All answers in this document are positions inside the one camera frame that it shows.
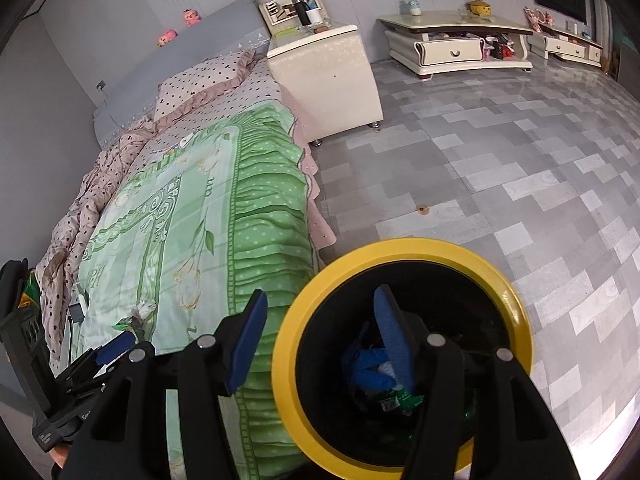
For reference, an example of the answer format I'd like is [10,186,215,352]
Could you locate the cream side cabinet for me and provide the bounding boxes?
[530,25,606,66]

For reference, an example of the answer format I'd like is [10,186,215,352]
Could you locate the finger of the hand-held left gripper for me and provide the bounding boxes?
[52,331,138,401]

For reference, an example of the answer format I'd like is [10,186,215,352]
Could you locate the cream nightstand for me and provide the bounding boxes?
[266,21,384,147]

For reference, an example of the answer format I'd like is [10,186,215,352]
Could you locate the cream TV stand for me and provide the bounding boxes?
[377,10,536,81]

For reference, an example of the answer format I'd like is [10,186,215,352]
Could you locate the green floral bedspread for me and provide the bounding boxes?
[70,100,321,480]

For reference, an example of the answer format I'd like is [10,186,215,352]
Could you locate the pink toy figures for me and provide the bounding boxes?
[524,6,556,28]

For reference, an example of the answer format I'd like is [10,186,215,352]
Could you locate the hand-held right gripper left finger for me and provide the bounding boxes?
[67,289,271,480]

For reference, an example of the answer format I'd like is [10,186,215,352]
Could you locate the gray upholstered bed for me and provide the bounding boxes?
[40,0,336,480]

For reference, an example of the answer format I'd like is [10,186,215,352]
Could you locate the white desktop shelf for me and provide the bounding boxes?
[258,0,326,36]

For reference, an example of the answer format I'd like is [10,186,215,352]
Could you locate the yellow trash bin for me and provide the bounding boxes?
[271,237,532,480]

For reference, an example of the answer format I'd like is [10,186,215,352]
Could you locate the white device with black screen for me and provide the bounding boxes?
[67,292,87,325]

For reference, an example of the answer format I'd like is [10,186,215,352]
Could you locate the blue rubber glove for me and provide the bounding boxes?
[341,322,401,393]

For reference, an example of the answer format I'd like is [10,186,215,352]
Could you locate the pink polka-dot quilt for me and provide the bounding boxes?
[37,115,156,341]

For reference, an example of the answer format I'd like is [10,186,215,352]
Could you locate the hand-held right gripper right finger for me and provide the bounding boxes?
[372,284,583,480]

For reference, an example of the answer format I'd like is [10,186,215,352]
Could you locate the pink polka-dot pillow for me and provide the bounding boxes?
[154,50,258,122]

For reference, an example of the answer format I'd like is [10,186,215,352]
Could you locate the green snack packet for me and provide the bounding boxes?
[377,385,426,416]

